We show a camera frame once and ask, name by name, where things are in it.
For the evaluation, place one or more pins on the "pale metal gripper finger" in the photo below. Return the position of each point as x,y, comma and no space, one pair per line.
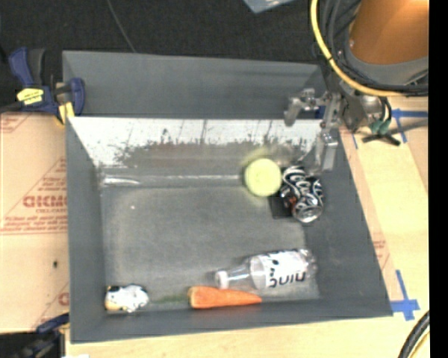
302,103
328,147

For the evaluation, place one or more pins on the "crushed black and white can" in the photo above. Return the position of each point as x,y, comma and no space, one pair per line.
304,196

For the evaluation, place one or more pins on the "yellow-green tennis ball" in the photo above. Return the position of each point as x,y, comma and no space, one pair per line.
263,176

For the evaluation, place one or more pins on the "clear plastic bottle white label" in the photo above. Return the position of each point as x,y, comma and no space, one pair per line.
280,270

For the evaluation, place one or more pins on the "grey metal bin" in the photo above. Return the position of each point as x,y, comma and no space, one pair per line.
194,233

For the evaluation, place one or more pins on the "orange toy carrot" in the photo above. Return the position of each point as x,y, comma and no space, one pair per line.
220,298

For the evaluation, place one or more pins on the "white and black toy animal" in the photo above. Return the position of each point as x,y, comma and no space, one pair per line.
126,298

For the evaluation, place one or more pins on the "brown cardboard board red print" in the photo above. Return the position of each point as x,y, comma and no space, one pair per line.
30,207

